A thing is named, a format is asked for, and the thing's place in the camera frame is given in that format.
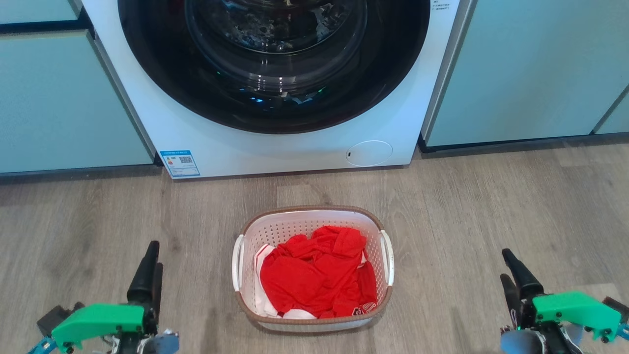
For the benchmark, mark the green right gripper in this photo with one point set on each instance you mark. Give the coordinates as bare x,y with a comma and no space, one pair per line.
575,309

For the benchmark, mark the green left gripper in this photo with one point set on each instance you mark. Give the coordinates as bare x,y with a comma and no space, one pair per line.
98,319

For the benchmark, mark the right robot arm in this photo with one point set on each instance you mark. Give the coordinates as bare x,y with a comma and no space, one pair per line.
535,341

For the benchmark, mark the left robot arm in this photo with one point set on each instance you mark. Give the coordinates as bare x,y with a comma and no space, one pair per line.
157,344

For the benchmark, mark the white laundry basket brown rim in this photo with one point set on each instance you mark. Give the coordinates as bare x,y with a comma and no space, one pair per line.
295,228

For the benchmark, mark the white garment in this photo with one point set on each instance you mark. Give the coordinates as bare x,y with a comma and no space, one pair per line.
260,300

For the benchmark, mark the blue energy label sticker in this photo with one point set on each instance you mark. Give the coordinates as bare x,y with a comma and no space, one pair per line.
180,163

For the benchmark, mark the red garment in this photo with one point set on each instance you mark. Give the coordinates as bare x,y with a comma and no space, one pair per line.
314,275

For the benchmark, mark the narrow pale teal cabinet door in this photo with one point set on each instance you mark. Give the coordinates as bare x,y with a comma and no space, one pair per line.
616,118

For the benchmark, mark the round white filter cover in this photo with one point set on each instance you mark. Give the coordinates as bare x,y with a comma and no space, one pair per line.
369,153

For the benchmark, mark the white front-load washing machine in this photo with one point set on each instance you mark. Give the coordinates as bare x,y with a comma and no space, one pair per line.
304,147

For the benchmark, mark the wide pale teal cabinet panel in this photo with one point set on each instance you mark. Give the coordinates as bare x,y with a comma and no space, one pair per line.
526,69

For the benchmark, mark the black round washer door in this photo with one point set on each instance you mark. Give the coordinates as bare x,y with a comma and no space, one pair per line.
275,64

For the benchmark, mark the small text label sticker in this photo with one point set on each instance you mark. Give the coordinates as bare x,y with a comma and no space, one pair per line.
441,5

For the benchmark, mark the pale teal cabinet drawer front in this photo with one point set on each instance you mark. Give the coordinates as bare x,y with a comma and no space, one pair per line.
34,10

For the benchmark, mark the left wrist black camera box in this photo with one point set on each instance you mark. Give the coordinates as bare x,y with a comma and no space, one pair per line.
56,317

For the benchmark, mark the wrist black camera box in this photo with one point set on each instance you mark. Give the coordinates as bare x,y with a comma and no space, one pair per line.
616,307
56,317

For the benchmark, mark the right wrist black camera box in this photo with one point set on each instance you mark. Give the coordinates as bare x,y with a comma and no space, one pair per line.
616,307

